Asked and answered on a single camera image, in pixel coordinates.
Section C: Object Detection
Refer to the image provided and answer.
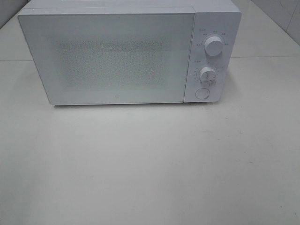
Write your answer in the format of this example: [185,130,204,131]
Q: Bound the round door release button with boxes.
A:
[195,88,210,99]

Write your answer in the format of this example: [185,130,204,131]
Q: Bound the white microwave oven body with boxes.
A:
[18,0,241,103]

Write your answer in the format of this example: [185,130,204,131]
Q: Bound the white timer knob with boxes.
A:
[199,66,217,83]

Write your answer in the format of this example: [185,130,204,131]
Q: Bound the white microwave door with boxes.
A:
[19,14,194,105]

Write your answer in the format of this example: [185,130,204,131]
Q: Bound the white upper power knob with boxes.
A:
[204,35,224,56]

